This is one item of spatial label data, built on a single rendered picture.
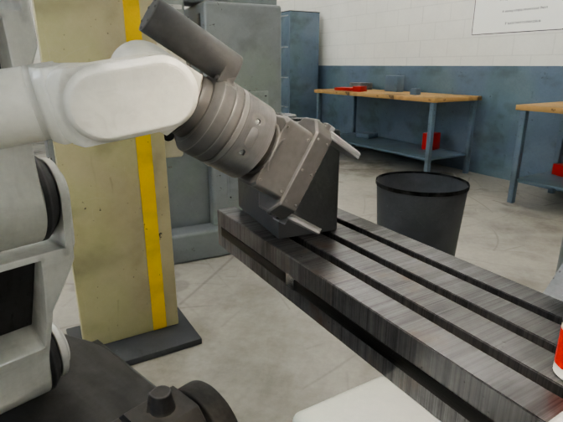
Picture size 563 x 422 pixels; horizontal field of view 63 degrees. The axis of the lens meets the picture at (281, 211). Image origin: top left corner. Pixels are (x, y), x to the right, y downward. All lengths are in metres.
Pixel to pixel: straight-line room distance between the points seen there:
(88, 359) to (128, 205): 0.97
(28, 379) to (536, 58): 5.18
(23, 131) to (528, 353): 0.54
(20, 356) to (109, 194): 1.19
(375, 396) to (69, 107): 0.45
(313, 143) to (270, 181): 0.07
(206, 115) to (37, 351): 0.59
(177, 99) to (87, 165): 1.56
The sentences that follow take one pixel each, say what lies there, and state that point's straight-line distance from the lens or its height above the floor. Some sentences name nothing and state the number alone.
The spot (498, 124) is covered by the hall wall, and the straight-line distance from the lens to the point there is 5.69.
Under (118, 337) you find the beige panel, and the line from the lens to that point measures 2.26.
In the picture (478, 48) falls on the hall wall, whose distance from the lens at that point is 5.89.
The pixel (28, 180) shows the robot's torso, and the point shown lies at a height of 1.05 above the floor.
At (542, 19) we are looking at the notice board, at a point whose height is 1.63.
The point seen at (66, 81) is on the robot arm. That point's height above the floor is 1.20.
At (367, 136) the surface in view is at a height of 0.26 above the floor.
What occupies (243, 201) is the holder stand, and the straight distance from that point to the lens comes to 0.97.
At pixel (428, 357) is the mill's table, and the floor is 0.90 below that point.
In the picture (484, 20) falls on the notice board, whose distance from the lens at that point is 5.88.
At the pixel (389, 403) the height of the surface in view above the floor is 0.83.
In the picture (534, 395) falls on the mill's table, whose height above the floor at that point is 0.91.
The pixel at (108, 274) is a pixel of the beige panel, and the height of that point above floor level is 0.36.
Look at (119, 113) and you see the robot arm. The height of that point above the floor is 1.17.
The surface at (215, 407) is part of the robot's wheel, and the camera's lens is 0.96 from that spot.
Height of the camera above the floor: 1.21
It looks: 18 degrees down
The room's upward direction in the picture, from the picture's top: straight up
